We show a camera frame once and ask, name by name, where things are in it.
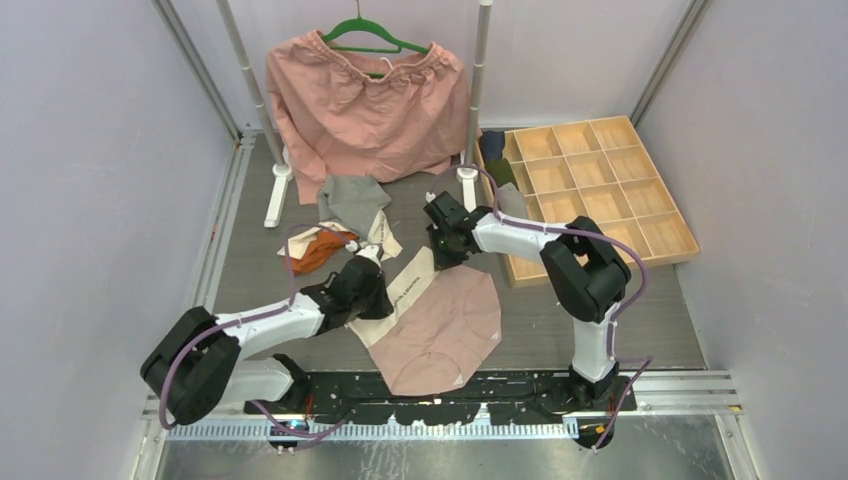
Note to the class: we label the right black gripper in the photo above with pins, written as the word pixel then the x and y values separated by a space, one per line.
pixel 444 260

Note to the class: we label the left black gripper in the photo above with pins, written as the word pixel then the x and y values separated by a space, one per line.
pixel 382 307

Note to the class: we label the pink underwear cream waistband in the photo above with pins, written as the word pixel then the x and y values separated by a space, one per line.
pixel 444 325

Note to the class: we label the grey underwear cream waistband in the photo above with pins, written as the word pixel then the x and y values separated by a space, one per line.
pixel 511 201
pixel 358 203

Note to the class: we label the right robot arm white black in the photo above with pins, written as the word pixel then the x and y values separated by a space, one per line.
pixel 583 266

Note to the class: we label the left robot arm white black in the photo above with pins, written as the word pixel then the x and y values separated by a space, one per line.
pixel 206 360

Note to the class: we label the orange underwear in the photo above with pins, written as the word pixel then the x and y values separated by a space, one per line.
pixel 319 250

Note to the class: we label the dark green rolled garment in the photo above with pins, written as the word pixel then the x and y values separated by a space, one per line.
pixel 502 173

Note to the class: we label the dark blue rolled garment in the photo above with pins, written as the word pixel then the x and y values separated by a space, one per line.
pixel 492 144

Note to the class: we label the pink shorts on hanger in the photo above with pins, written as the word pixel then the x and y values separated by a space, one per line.
pixel 342 113

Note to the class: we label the wooden compartment tray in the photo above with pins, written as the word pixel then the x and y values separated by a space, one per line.
pixel 600 168

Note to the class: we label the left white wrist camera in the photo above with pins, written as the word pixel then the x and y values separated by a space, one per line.
pixel 371 252

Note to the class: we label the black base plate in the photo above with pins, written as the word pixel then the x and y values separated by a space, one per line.
pixel 509 397

